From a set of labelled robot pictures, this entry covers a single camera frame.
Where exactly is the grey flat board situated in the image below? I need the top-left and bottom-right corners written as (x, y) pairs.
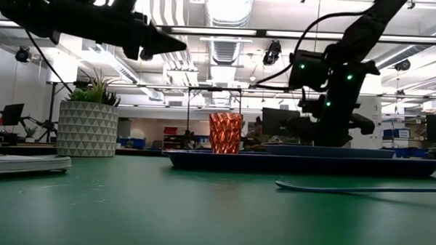
top-left (0, 153), bottom-right (73, 179)

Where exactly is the black metal stand frame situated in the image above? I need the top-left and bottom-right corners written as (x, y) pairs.
top-left (185, 86), bottom-right (243, 153)

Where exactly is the dark blue tray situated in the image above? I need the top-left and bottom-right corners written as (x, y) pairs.
top-left (162, 148), bottom-right (436, 179)

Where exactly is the orange faceted plastic cup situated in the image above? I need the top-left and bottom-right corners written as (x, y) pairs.
top-left (207, 111), bottom-right (243, 156)

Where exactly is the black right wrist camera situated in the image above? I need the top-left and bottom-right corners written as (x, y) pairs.
top-left (288, 49), bottom-right (331, 92)

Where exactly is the white pillar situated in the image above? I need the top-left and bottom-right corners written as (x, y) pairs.
top-left (351, 96), bottom-right (384, 149)

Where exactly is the small black angled monitor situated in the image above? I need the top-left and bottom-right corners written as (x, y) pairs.
top-left (1, 103), bottom-right (25, 127)

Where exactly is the silver ceiling air duct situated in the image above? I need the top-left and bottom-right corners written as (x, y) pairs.
top-left (200, 0), bottom-right (254, 106)

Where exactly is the person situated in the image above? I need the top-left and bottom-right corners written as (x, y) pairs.
top-left (244, 115), bottom-right (277, 153)

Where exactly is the blue plate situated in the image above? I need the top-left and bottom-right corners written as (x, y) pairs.
top-left (264, 144), bottom-right (396, 161)

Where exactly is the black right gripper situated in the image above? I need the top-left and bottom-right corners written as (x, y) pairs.
top-left (285, 57), bottom-right (382, 149)

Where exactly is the blue plastic utensil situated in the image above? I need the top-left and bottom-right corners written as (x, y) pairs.
top-left (275, 180), bottom-right (436, 198)

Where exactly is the thin hanging ceiling cable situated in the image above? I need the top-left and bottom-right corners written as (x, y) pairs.
top-left (314, 0), bottom-right (321, 43)

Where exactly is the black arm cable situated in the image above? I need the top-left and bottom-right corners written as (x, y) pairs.
top-left (21, 28), bottom-right (76, 95)
top-left (254, 6), bottom-right (374, 95)

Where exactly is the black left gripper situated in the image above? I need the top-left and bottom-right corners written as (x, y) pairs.
top-left (56, 0), bottom-right (190, 63)

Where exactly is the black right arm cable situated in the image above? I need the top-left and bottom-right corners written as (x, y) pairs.
top-left (254, 6), bottom-right (374, 95)

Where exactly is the patterned planter with green plant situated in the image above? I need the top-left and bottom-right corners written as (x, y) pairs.
top-left (56, 68), bottom-right (122, 159)

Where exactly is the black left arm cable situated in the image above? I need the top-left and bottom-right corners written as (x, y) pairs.
top-left (21, 28), bottom-right (76, 95)

